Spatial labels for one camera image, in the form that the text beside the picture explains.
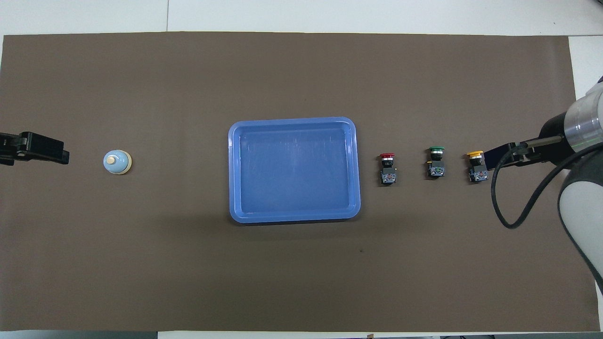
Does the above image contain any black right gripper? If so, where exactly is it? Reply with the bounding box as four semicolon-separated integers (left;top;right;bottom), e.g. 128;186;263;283
484;112;578;171

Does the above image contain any blue plastic tray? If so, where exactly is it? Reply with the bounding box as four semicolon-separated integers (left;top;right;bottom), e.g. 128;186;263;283
228;116;361;224

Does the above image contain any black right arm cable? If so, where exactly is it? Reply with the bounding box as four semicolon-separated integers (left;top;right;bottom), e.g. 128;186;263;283
491;140;603;230

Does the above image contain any yellow push button switch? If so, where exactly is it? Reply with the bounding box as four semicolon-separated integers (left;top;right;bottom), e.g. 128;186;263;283
466;150;488;183

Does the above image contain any green push button switch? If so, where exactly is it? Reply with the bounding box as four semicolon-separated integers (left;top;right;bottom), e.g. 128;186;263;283
426;146;446;179

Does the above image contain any brown table mat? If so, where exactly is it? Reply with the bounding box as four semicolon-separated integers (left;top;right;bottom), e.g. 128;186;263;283
0;32;601;332

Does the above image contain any red push button switch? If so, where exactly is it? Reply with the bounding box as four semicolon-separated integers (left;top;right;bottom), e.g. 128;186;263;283
379;153;399;186

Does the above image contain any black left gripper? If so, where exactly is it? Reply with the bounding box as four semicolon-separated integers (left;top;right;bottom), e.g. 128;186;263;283
0;132;70;166

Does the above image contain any light blue service bell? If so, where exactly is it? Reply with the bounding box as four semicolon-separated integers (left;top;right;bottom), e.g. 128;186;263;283
103;149;132;175

